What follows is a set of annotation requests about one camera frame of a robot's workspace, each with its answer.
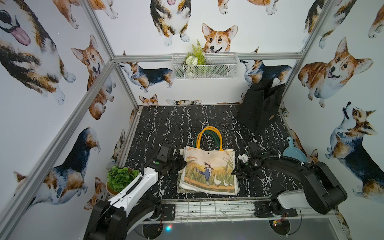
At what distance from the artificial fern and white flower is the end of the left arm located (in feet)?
1.64

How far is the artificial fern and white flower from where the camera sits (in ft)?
2.67

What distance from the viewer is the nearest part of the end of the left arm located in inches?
23.9
